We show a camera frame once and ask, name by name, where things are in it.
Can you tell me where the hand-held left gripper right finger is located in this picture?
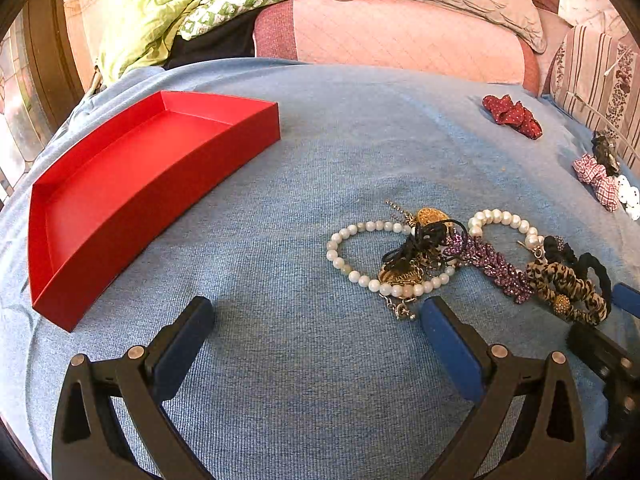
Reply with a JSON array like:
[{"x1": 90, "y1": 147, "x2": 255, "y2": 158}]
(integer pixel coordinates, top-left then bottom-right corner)
[{"x1": 420, "y1": 295, "x2": 588, "y2": 480}]

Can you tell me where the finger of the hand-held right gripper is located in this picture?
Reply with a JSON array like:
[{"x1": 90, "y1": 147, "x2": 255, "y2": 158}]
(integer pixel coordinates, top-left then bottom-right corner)
[
  {"x1": 612, "y1": 282, "x2": 640, "y2": 318},
  {"x1": 567, "y1": 322, "x2": 640, "y2": 443}
]

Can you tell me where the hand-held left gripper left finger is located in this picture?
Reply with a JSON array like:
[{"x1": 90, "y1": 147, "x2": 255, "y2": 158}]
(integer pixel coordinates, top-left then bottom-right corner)
[{"x1": 51, "y1": 296, "x2": 216, "y2": 480}]

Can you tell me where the plain black hair tie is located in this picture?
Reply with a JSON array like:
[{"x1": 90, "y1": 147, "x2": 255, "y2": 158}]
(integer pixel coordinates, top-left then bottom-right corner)
[{"x1": 572, "y1": 252, "x2": 615, "y2": 301}]

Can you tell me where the gold chain necklace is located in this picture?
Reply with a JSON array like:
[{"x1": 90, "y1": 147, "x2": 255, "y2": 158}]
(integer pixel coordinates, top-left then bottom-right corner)
[{"x1": 377, "y1": 255, "x2": 426, "y2": 321}]

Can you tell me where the black beaded hair tie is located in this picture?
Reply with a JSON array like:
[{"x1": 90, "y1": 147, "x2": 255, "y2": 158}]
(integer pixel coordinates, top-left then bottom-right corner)
[{"x1": 542, "y1": 235, "x2": 578, "y2": 266}]

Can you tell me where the pearl bracelet with grey bead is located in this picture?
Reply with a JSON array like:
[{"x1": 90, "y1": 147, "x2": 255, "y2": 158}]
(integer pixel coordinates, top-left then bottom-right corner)
[{"x1": 326, "y1": 220, "x2": 458, "y2": 298}]

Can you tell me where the gold rimmed pendant necklace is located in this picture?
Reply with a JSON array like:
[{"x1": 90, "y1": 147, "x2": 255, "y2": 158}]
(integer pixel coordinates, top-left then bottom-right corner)
[{"x1": 385, "y1": 200, "x2": 466, "y2": 233}]

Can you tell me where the red tray box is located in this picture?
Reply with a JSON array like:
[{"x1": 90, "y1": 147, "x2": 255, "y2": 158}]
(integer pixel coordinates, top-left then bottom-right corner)
[{"x1": 27, "y1": 90, "x2": 281, "y2": 333}]

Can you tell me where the leopard print scrunchie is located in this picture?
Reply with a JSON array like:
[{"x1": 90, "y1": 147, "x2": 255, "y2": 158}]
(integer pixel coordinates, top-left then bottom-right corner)
[{"x1": 525, "y1": 257, "x2": 613, "y2": 326}]

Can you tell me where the white dotted hair accessory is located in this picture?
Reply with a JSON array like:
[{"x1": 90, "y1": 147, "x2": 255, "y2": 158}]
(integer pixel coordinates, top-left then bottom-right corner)
[{"x1": 616, "y1": 175, "x2": 640, "y2": 221}]

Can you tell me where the red checked scrunchie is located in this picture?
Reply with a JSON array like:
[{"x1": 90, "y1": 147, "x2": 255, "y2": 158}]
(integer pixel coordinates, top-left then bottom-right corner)
[{"x1": 572, "y1": 154, "x2": 621, "y2": 212}]

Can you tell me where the dark patterned scrunchie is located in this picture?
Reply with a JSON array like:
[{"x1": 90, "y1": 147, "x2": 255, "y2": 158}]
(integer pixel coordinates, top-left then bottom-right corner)
[{"x1": 591, "y1": 131, "x2": 621, "y2": 176}]

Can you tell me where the red polka dot scrunchie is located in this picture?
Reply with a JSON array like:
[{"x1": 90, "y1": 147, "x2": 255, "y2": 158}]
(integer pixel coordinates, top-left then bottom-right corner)
[{"x1": 482, "y1": 94, "x2": 543, "y2": 140}]

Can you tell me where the striped floral cushion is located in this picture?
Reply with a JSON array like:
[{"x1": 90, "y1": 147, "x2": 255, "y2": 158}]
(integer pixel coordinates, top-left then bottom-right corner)
[{"x1": 542, "y1": 22, "x2": 640, "y2": 171}]

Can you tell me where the blue blanket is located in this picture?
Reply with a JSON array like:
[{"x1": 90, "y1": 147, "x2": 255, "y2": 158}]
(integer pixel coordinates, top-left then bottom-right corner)
[{"x1": 0, "y1": 57, "x2": 640, "y2": 480}]

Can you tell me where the wooden stained glass door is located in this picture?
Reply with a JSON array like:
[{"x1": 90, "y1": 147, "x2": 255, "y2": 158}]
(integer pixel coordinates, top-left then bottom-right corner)
[{"x1": 0, "y1": 0, "x2": 96, "y2": 201}]

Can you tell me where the pink quilted bolster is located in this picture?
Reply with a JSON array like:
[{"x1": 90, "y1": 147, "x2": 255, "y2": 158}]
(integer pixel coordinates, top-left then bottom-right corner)
[{"x1": 252, "y1": 0, "x2": 541, "y2": 96}]

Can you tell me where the black cloth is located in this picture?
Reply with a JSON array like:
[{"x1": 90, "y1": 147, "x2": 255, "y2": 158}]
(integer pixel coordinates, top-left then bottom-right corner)
[{"x1": 165, "y1": 12, "x2": 258, "y2": 71}]

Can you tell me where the green quilt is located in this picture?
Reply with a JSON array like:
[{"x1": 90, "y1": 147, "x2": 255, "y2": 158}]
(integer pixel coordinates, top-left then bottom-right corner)
[{"x1": 97, "y1": 0, "x2": 381, "y2": 83}]

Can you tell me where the purple rhinestone bracelet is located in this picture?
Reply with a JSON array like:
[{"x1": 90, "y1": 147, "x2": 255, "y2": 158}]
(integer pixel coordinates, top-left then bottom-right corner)
[{"x1": 452, "y1": 232, "x2": 533, "y2": 306}]

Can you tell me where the black ribbon cord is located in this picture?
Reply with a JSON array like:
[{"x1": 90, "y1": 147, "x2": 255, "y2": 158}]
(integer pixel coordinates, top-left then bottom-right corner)
[{"x1": 382, "y1": 220, "x2": 471, "y2": 273}]

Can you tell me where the white pearl bracelet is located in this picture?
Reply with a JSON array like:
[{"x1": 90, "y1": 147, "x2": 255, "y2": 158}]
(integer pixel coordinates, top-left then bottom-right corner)
[{"x1": 467, "y1": 208, "x2": 546, "y2": 256}]

